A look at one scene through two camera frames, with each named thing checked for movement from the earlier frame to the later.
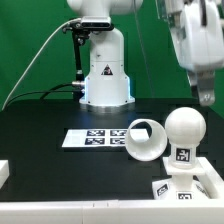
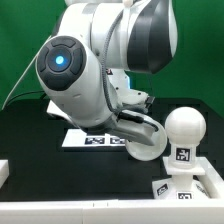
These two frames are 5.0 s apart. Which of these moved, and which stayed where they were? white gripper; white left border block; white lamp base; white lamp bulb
Moved: white gripper
Stayed: white lamp base; white left border block; white lamp bulb
